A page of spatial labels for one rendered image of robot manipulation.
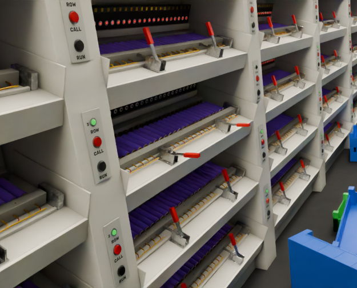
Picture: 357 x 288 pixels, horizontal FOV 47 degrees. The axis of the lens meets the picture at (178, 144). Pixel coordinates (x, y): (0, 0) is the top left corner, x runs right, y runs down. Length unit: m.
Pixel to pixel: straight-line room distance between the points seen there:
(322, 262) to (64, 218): 0.71
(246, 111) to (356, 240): 0.61
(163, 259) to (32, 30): 0.54
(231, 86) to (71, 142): 0.70
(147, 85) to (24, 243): 0.37
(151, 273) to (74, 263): 0.18
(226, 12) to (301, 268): 0.75
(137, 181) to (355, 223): 0.99
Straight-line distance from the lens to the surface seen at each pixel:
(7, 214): 0.68
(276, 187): 1.66
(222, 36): 1.23
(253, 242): 1.37
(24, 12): 0.69
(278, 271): 1.45
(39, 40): 0.67
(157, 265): 0.91
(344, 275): 1.13
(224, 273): 1.22
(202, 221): 1.06
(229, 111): 1.21
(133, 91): 0.78
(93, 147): 0.69
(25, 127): 0.62
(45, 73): 0.67
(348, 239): 1.56
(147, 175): 0.83
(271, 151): 1.53
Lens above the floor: 0.78
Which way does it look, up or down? 14 degrees down
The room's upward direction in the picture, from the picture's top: 8 degrees counter-clockwise
